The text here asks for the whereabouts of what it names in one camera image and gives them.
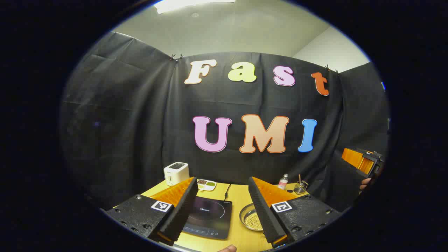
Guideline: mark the small bottle with pink label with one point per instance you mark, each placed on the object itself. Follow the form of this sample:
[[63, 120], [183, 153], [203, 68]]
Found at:
[[282, 182]]

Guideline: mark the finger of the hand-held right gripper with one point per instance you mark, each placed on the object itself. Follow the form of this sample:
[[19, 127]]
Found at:
[[355, 159]]

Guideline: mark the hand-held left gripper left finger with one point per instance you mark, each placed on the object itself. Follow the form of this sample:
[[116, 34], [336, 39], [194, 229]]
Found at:
[[182, 210]]

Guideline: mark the black induction cooktop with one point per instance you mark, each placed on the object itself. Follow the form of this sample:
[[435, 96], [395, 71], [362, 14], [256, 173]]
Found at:
[[210, 215]]

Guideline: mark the white divided dish of beans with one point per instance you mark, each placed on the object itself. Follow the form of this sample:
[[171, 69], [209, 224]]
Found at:
[[207, 184]]

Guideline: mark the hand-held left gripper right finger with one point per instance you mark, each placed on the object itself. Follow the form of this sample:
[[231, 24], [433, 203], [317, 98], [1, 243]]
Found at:
[[262, 210]]

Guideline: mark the pile of yellow soybeans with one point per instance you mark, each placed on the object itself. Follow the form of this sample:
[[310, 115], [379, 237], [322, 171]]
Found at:
[[253, 222]]

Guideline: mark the white toaster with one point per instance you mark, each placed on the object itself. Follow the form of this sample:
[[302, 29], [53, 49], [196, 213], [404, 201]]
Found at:
[[176, 174]]

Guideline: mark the ceiling light panel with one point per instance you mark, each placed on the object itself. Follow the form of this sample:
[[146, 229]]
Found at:
[[192, 4]]

